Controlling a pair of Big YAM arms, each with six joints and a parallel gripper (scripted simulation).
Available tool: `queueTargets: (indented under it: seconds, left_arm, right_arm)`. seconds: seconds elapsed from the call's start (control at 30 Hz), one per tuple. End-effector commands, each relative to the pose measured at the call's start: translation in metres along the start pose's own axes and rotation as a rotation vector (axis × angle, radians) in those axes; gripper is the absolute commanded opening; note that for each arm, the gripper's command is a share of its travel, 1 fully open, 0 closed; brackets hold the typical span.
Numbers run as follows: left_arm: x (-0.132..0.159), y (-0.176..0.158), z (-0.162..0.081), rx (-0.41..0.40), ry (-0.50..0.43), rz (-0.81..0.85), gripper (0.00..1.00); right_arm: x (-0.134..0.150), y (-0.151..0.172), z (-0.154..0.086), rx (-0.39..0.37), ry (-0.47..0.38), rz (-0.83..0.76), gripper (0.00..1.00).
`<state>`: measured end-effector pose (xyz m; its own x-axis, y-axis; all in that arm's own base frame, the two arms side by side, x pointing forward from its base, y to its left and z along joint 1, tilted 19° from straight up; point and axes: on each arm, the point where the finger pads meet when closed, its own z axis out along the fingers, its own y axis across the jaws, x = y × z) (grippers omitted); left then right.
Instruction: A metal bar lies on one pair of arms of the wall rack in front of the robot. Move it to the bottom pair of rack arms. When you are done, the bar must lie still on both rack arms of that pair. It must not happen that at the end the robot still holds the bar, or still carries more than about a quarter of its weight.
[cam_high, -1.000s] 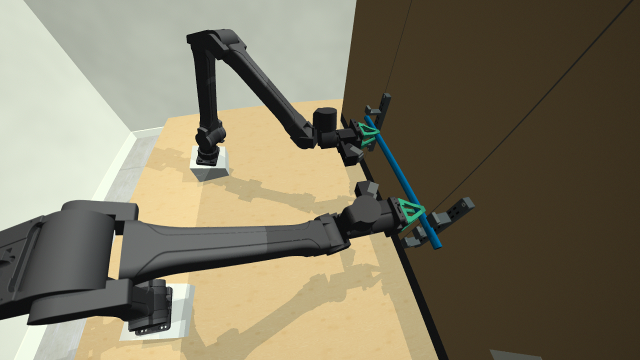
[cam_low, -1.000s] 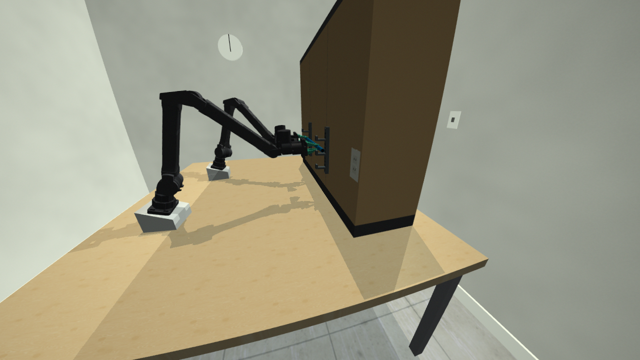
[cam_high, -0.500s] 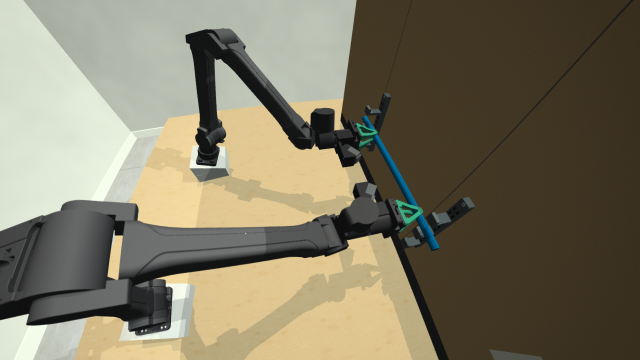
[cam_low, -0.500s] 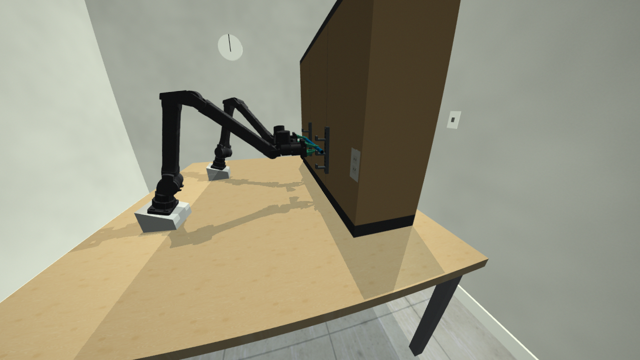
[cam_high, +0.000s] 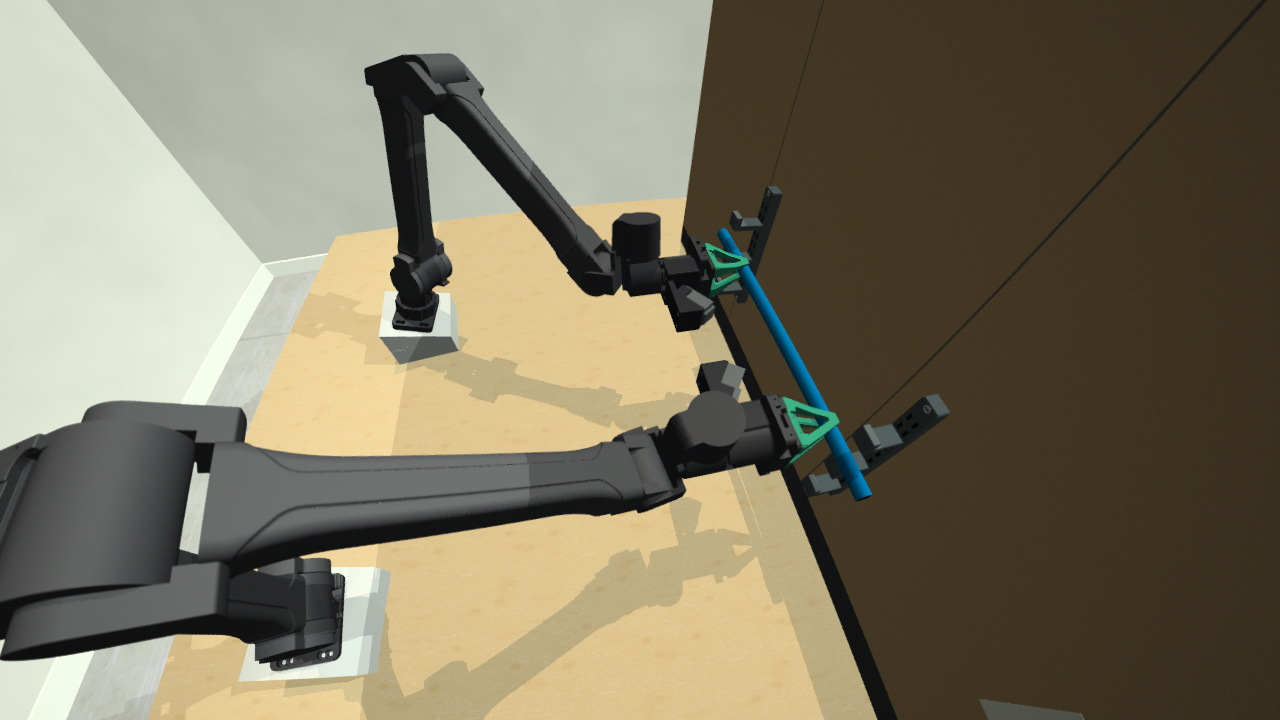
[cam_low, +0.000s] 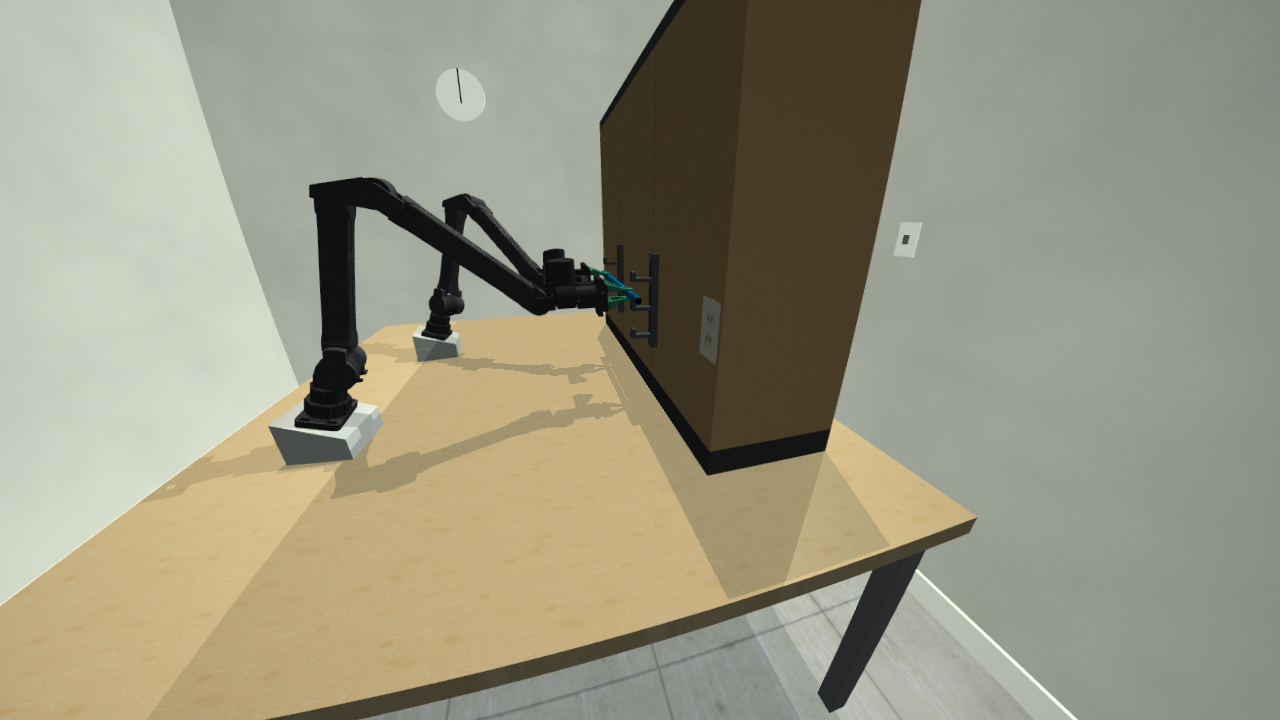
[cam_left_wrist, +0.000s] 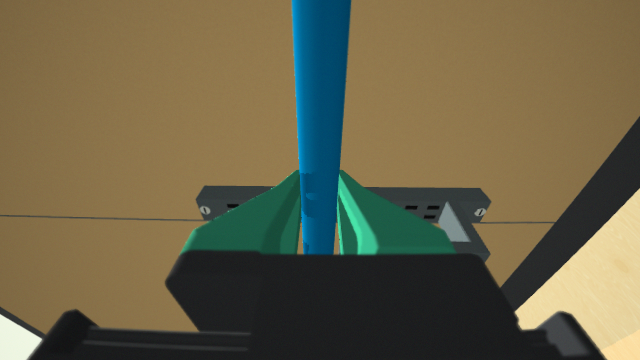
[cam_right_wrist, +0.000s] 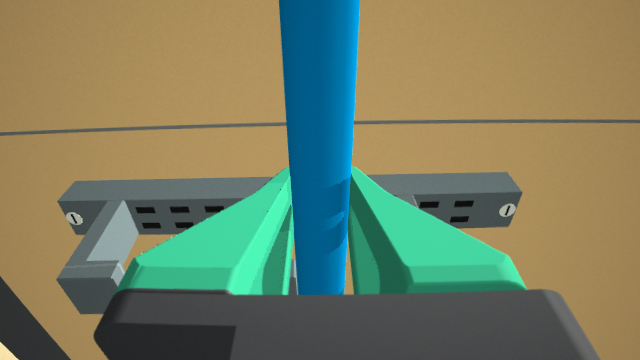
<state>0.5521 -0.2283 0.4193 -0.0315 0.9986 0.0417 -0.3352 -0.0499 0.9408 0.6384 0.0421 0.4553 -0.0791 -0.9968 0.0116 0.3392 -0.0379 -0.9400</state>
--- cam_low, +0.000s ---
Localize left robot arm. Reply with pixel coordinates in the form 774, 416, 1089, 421
421, 193, 564, 341

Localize blue bar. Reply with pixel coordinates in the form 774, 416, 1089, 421
603, 275, 643, 305

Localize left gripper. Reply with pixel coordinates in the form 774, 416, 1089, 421
582, 263, 611, 281

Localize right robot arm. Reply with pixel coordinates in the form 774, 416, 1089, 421
294, 177, 595, 430

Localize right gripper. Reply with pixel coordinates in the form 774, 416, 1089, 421
573, 275, 632, 316

